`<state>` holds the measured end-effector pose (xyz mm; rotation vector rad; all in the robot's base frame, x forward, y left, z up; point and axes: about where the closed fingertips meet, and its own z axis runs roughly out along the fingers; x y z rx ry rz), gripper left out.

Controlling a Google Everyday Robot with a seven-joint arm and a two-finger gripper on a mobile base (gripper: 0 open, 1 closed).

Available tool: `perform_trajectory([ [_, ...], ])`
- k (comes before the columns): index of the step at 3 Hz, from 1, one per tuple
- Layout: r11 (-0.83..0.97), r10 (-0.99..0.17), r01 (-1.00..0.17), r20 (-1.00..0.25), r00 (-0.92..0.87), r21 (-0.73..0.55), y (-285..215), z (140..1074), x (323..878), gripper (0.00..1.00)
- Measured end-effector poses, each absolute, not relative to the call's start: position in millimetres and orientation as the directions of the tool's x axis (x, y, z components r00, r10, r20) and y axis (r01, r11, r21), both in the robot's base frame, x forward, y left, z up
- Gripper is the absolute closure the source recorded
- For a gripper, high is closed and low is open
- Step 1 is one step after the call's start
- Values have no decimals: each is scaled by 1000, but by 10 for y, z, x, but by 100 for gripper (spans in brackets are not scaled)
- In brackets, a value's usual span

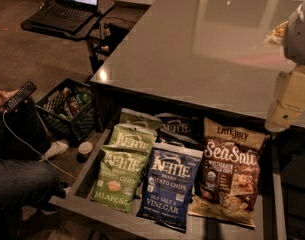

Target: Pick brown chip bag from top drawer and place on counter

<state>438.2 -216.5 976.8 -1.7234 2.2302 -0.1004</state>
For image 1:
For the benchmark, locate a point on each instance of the black laptop stand table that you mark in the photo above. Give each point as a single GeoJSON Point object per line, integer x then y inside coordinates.
{"type": "Point", "coordinates": [104, 7]}

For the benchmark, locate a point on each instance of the black laptop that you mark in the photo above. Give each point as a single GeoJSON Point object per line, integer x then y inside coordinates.
{"type": "Point", "coordinates": [66, 15]}

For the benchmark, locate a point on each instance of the rear green chip bag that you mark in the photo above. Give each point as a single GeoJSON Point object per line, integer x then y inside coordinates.
{"type": "Point", "coordinates": [139, 119]}

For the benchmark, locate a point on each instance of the person's leg in jeans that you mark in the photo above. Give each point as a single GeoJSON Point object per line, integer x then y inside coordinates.
{"type": "Point", "coordinates": [28, 183]}

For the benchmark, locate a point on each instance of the front green jalapeno chip bag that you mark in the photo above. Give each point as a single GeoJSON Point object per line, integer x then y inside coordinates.
{"type": "Point", "coordinates": [119, 175]}

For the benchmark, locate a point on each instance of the paper coffee cup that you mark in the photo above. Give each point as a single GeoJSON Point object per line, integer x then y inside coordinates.
{"type": "Point", "coordinates": [85, 149]}

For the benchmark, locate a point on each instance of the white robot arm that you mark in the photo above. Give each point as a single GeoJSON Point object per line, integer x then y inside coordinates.
{"type": "Point", "coordinates": [290, 35]}

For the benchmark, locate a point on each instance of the black smartphone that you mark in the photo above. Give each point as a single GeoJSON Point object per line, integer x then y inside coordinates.
{"type": "Point", "coordinates": [20, 96]}

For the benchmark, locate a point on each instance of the blue Kettle chip bag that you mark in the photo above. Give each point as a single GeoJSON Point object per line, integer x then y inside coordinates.
{"type": "Point", "coordinates": [170, 179]}

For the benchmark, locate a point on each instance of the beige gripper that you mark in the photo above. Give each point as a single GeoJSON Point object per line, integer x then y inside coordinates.
{"type": "Point", "coordinates": [299, 39]}

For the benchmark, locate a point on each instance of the person's hand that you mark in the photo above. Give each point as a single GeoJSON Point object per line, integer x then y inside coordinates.
{"type": "Point", "coordinates": [4, 97]}

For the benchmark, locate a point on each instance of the brown sea salt chip bag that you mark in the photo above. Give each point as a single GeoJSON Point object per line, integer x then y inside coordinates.
{"type": "Point", "coordinates": [227, 184]}

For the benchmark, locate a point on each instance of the black plastic crate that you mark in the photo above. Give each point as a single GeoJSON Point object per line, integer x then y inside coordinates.
{"type": "Point", "coordinates": [68, 111]}

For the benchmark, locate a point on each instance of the white sneaker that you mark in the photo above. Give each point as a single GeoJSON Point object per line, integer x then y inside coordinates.
{"type": "Point", "coordinates": [56, 148]}

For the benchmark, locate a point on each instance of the black Kettle chip bag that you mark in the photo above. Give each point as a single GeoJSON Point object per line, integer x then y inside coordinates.
{"type": "Point", "coordinates": [178, 130]}

